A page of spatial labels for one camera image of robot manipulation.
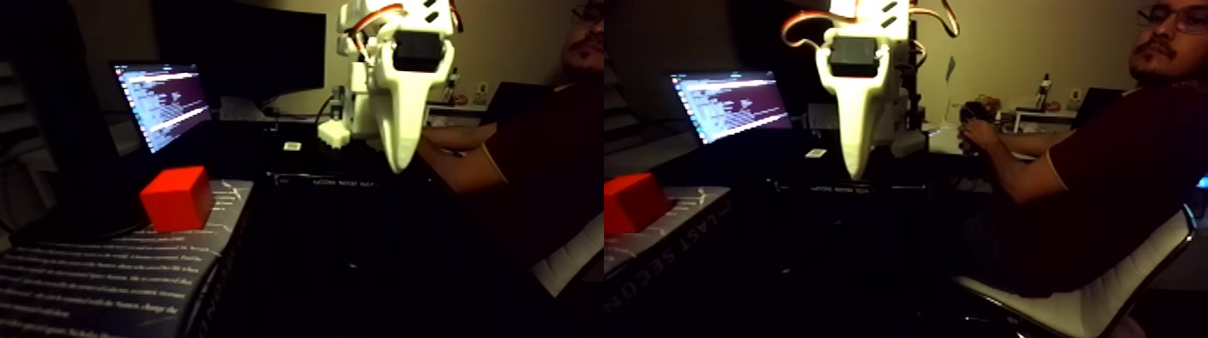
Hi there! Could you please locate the red cube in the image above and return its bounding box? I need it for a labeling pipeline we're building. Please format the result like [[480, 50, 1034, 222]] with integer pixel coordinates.
[[139, 165, 216, 234]]

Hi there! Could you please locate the person's hand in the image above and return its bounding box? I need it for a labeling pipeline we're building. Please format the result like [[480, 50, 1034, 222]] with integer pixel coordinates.
[[960, 118, 1001, 157]]

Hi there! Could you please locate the grey flat box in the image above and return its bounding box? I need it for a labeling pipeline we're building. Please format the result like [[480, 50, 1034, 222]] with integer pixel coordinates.
[[218, 94, 271, 122]]

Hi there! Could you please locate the red and orange servo cable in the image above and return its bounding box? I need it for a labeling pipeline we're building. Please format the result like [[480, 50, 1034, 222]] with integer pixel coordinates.
[[344, 4, 407, 58]]

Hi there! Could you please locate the black case with mirrored lettering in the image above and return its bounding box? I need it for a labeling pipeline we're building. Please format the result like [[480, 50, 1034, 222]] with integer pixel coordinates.
[[267, 170, 390, 190]]

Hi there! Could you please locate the person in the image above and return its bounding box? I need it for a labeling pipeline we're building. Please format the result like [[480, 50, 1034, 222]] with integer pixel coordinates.
[[420, 0, 605, 275]]

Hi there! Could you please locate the black wide monitor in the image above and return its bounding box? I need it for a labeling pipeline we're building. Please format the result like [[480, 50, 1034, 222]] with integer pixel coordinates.
[[155, 0, 327, 107]]

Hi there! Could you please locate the dark leader arm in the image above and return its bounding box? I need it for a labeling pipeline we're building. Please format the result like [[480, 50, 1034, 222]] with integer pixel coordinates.
[[957, 97, 992, 157]]

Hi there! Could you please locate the open laptop with lit screen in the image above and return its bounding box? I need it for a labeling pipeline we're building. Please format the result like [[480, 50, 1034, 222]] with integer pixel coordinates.
[[108, 59, 217, 160]]

